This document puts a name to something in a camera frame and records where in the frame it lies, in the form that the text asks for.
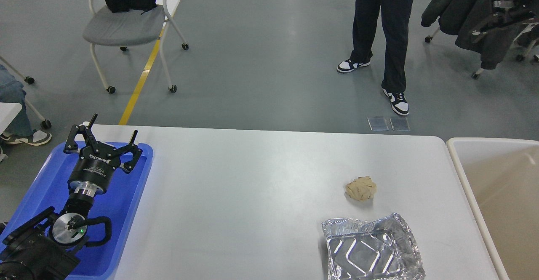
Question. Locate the white side table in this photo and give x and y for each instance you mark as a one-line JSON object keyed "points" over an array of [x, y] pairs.
{"points": [[8, 112]]}

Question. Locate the beige plastic bin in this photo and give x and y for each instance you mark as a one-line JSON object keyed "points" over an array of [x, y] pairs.
{"points": [[500, 178]]}

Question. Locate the dark coats on rack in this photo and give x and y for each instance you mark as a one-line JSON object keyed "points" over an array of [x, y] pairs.
{"points": [[458, 17]]}

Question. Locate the floor plate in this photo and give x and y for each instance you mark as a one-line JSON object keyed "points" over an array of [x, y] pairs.
{"points": [[378, 123], [399, 123]]}

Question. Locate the person in black clothes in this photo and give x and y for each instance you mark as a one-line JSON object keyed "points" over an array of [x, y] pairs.
{"points": [[394, 16]]}

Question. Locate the left floor plate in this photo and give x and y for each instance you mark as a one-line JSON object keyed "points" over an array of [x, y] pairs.
{"points": [[378, 123]]}

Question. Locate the aluminium foil tray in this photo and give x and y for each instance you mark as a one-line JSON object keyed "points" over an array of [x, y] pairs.
{"points": [[383, 249]]}

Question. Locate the blue plastic tray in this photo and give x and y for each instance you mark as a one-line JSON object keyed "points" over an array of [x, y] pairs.
{"points": [[119, 203]]}

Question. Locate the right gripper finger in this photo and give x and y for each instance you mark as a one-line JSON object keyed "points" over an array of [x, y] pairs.
{"points": [[489, 25], [512, 10]]}

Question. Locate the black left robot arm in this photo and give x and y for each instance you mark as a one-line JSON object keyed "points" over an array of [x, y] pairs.
{"points": [[45, 247]]}

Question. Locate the right floor plate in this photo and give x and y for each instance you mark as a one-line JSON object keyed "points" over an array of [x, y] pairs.
{"points": [[399, 123]]}

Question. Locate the grey white rolling chair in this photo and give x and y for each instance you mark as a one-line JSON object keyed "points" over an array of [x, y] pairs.
{"points": [[129, 29]]}

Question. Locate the seated person in jeans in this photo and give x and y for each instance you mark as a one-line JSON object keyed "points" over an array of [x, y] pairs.
{"points": [[20, 129]]}

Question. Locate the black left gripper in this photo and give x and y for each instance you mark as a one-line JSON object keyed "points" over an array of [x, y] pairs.
{"points": [[94, 171]]}

